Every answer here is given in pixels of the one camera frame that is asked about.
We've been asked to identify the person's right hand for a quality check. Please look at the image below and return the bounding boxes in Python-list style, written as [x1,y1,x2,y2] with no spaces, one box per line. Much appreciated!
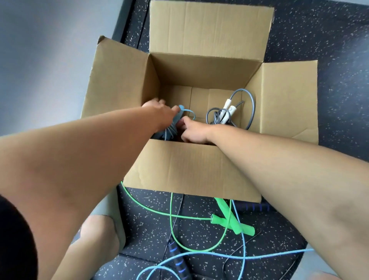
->
[176,116,215,145]

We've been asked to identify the person's left hand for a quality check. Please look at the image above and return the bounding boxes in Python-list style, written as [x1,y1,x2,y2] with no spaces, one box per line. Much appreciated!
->
[141,98,181,134]

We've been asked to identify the light blue jump rope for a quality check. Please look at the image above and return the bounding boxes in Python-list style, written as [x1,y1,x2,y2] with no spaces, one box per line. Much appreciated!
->
[151,105,196,141]
[135,199,315,280]

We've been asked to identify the brown cardboard box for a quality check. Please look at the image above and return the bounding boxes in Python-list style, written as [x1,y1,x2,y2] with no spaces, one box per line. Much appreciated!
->
[80,0,319,203]

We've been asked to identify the grey jump rope white handles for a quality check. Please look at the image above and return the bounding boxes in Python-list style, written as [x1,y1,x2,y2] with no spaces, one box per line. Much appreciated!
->
[206,88,256,131]

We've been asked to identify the green jump rope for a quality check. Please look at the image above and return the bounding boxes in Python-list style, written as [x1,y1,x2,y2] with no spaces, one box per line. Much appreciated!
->
[120,182,256,254]

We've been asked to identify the black jump rope blue-striped handles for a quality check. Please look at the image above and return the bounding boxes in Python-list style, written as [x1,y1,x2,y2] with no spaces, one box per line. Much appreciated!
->
[163,193,302,280]

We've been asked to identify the person's left forearm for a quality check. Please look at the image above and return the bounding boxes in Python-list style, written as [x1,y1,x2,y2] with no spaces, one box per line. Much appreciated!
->
[0,107,159,280]

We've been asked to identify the person's right forearm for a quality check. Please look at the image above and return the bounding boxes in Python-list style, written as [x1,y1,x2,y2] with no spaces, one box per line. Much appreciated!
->
[209,125,369,280]

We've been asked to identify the grey left slipper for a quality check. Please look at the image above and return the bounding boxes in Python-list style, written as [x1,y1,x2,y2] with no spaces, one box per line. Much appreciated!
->
[92,187,126,252]

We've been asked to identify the black shirt sleeve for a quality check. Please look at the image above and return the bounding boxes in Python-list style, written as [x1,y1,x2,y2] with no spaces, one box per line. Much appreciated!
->
[0,195,38,280]

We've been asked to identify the black wall edge trim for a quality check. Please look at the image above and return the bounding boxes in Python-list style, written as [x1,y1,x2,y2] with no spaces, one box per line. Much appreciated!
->
[111,0,136,42]

